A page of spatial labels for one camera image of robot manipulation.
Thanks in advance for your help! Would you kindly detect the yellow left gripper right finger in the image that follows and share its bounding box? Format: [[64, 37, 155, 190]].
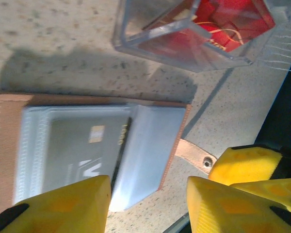
[[186, 176, 291, 233]]

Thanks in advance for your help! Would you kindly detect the grey credit card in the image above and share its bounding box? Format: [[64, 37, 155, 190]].
[[42, 116, 133, 192]]

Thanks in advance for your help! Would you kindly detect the brown square tray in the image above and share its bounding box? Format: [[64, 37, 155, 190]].
[[0, 93, 218, 214]]

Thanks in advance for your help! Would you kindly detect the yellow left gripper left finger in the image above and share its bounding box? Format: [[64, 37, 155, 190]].
[[0, 175, 112, 233]]

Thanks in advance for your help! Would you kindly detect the clear acrylic card box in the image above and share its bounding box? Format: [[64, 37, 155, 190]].
[[113, 0, 289, 73]]

